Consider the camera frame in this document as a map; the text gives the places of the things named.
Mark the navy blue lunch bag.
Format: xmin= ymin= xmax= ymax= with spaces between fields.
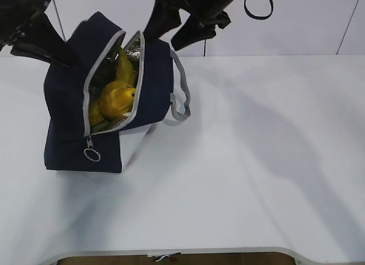
xmin=44 ymin=12 xmax=190 ymax=173

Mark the yellow pear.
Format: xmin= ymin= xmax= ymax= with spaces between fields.
xmin=99 ymin=80 xmax=136 ymax=120

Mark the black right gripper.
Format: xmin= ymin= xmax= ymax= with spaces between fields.
xmin=143 ymin=0 xmax=234 ymax=51

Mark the yellow banana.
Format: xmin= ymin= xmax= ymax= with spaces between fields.
xmin=88 ymin=47 xmax=135 ymax=127

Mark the small debris under table edge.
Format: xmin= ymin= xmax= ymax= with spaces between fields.
xmin=147 ymin=252 xmax=181 ymax=262

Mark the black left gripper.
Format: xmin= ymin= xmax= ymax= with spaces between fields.
xmin=1 ymin=0 xmax=78 ymax=67

